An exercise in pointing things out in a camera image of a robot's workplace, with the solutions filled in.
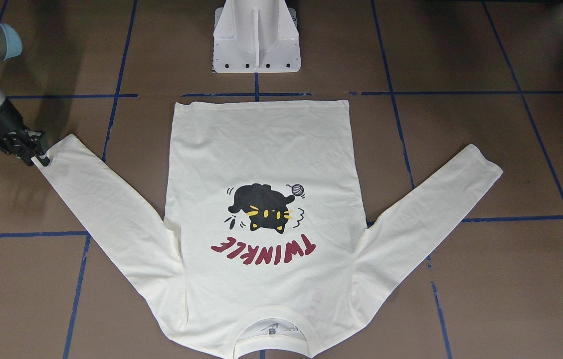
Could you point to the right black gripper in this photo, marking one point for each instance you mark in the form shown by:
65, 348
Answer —
6, 119

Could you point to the cream long-sleeve cat shirt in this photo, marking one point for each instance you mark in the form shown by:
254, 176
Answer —
264, 243

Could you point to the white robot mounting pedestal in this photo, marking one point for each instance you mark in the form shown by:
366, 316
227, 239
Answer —
255, 36

